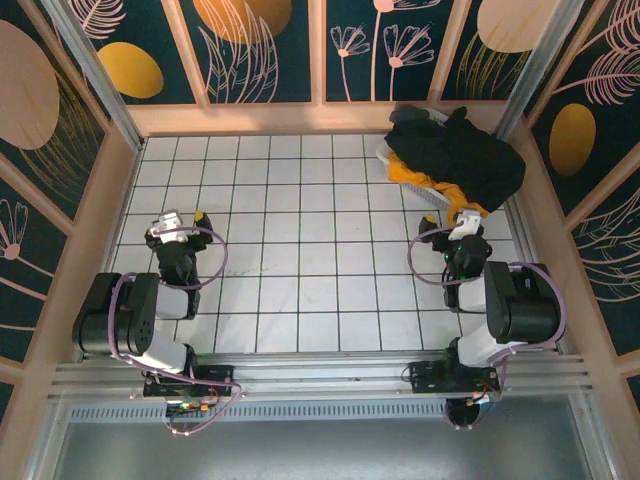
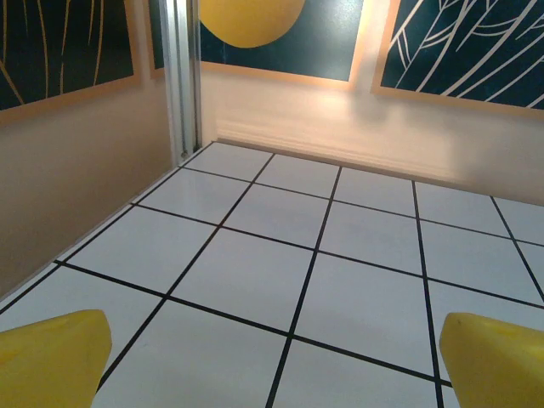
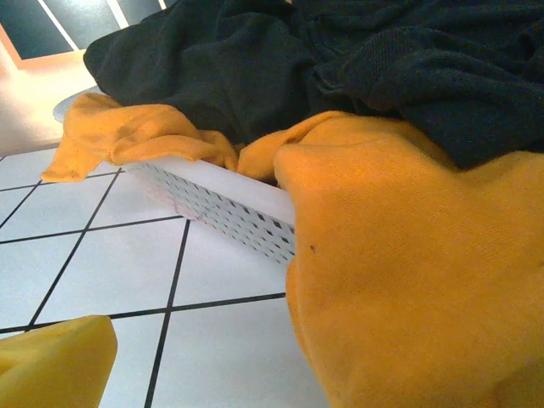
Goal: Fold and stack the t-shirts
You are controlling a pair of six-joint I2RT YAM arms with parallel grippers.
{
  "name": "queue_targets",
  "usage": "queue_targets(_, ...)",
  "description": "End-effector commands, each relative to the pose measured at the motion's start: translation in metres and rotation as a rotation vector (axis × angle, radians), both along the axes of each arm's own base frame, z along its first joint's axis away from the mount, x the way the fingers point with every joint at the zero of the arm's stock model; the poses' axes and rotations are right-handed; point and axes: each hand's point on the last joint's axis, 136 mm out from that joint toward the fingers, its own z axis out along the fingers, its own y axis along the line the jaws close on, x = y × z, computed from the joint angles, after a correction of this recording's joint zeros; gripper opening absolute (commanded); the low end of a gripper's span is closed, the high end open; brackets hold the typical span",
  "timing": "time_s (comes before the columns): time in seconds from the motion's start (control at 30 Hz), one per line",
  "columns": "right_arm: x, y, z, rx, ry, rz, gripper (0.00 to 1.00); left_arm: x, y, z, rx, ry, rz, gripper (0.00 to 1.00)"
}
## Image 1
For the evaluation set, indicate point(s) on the black t-shirt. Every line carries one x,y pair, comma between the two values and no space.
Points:
465,155

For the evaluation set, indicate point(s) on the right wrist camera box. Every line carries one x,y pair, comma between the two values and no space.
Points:
465,223

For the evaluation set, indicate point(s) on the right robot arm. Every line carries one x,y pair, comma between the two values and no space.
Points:
520,305

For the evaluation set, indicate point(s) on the yellow t-shirt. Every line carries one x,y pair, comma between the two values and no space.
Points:
405,172

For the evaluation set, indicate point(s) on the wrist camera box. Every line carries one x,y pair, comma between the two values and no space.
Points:
465,223
167,222

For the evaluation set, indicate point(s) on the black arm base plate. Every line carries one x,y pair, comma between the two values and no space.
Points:
215,375
425,375

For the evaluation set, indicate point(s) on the aluminium frame post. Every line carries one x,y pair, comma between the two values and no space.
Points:
537,65
100,80

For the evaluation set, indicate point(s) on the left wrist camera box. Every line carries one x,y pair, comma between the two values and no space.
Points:
167,222

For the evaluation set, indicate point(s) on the white plastic laundry basket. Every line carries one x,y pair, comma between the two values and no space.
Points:
425,192

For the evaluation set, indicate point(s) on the aluminium mounting rail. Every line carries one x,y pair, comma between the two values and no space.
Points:
320,370

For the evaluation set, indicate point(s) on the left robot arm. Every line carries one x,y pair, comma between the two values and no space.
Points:
125,310

